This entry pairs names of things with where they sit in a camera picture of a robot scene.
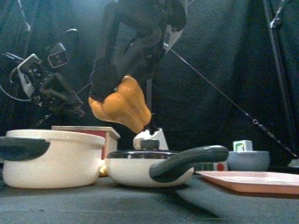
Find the pink plate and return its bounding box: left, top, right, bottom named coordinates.
left=195, top=170, right=299, bottom=196

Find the white toy block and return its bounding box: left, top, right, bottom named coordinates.
left=132, top=127, right=169, bottom=151

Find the black saucepan lid with knob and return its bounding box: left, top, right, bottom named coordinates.
left=107, top=138, right=184, bottom=160

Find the red and white box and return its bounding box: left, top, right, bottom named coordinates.
left=51, top=125, right=121, bottom=177

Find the large white toy pot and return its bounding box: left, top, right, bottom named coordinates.
left=0, top=129, right=107, bottom=190

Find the small white toy saucepan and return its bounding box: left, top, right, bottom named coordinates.
left=105, top=144, right=229, bottom=188

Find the small yellow toy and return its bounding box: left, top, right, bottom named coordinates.
left=97, top=164, right=109, bottom=177

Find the white box with coloured dots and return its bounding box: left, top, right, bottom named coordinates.
left=192, top=160, right=229, bottom=172

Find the small white green box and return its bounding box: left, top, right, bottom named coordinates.
left=232, top=139, right=255, bottom=153

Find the grey-blue bowl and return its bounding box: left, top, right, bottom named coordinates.
left=227, top=150, right=271, bottom=172

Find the white left arm cable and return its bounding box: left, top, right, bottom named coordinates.
left=0, top=66, right=33, bottom=102

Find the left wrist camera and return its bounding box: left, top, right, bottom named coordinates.
left=45, top=28, right=80, bottom=70

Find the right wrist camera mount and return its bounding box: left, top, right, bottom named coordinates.
left=163, top=24, right=184, bottom=53

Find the thin diagonal cable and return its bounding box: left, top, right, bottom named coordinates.
left=168, top=47, right=299, bottom=160

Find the black frame pole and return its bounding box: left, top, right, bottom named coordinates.
left=260, top=0, right=299, bottom=147

